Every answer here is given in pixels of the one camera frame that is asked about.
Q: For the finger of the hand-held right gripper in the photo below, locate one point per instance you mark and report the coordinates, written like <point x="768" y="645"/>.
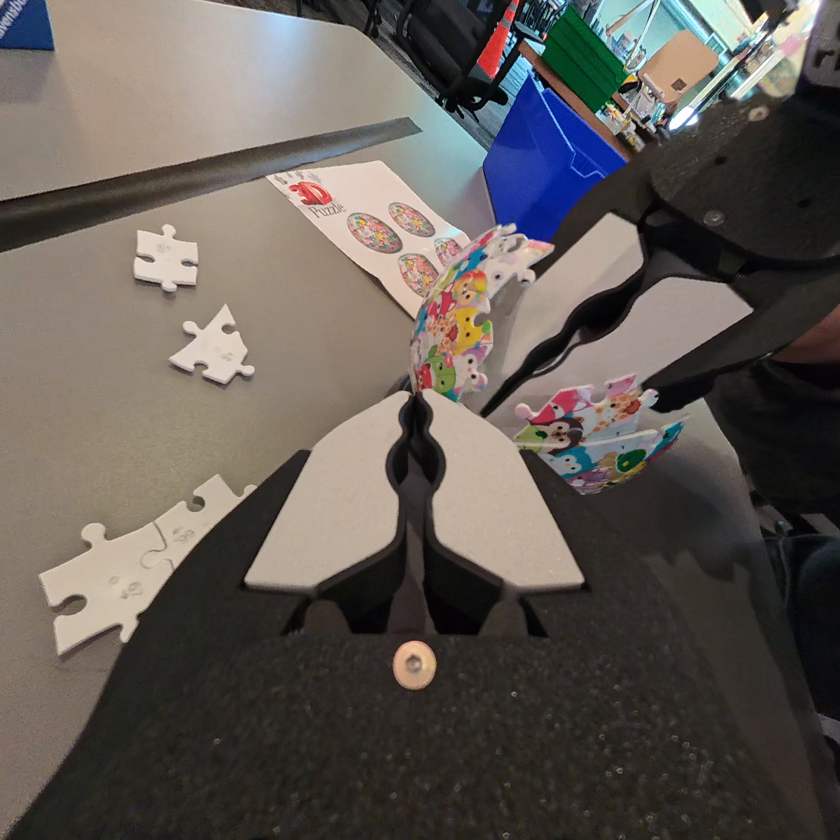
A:
<point x="577" y="275"/>
<point x="682" y="315"/>

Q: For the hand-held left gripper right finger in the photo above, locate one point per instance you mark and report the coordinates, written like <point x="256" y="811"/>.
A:
<point x="499" y="518"/>

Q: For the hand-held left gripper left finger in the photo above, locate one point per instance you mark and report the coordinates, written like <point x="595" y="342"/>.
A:
<point x="328" y="518"/>

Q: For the colourful puzzle ball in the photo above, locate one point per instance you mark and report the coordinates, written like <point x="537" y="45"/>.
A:
<point x="453" y="328"/>

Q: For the white puzzle piece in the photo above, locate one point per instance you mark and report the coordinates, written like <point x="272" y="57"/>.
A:
<point x="197" y="518"/>
<point x="105" y="577"/>
<point x="216" y="351"/>
<point x="164" y="259"/>

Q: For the puzzle instruction sheet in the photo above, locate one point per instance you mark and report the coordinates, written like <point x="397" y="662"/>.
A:
<point x="354" y="197"/>

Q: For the puzzle box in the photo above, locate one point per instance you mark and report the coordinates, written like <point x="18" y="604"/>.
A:
<point x="26" y="23"/>

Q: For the person's right hand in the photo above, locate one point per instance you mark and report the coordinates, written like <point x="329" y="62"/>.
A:
<point x="817" y="344"/>

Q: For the blue plastic bin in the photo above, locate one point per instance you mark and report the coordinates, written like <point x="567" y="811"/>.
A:
<point x="544" y="170"/>

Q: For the green plastic bins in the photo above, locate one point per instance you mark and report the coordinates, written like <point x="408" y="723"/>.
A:
<point x="584" y="59"/>

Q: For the orange traffic cone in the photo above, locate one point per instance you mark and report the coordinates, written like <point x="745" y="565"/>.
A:
<point x="497" y="39"/>

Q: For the black office chair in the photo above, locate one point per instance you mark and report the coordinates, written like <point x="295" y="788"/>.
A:
<point x="453" y="46"/>

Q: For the person's leg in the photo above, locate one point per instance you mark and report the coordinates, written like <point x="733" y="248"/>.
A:
<point x="814" y="590"/>

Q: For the black table divider strip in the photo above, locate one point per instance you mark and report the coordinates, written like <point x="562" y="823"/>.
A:
<point x="164" y="190"/>

